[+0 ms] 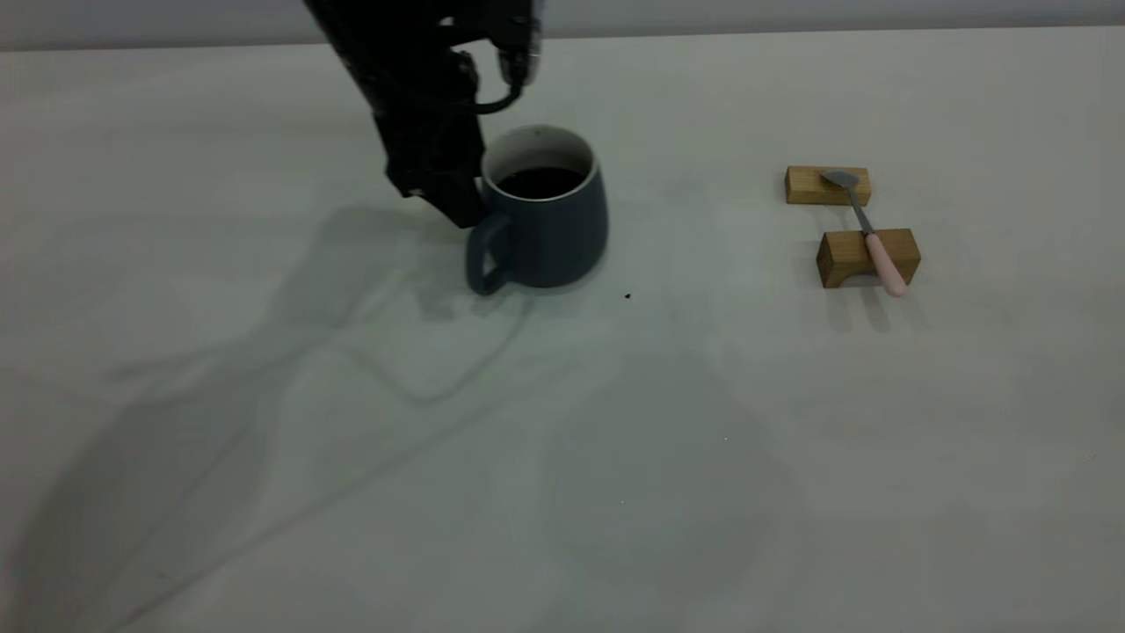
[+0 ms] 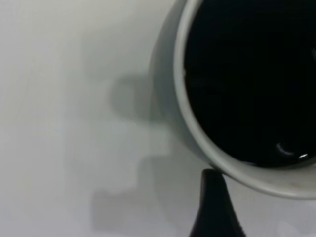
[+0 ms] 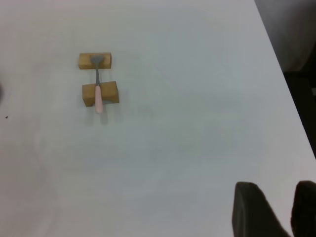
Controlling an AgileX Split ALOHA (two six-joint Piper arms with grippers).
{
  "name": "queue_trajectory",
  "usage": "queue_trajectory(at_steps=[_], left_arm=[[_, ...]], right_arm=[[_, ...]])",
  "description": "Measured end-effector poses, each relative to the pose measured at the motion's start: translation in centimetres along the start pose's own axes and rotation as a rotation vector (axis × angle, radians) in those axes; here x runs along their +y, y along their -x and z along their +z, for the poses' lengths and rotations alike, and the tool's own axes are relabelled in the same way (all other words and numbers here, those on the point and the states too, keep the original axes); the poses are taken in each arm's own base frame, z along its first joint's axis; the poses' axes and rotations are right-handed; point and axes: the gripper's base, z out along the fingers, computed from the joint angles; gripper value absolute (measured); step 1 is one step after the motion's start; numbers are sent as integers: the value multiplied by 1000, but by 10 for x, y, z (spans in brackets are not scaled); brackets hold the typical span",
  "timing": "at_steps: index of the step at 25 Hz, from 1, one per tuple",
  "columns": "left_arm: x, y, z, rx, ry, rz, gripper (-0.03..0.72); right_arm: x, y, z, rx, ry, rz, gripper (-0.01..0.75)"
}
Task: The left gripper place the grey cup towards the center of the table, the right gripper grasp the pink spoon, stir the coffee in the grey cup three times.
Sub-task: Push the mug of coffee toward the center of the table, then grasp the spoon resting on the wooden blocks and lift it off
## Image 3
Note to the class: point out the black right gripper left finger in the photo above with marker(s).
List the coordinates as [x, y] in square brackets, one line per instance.
[251, 212]

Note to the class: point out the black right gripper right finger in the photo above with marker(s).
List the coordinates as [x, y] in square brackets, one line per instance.
[306, 209]

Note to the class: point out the black metal stand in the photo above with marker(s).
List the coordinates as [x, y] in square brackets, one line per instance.
[301, 98]

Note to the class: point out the arched wooden block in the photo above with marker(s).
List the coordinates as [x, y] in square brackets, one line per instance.
[110, 91]

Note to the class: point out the rectangular wooden block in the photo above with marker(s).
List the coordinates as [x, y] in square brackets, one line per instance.
[85, 61]

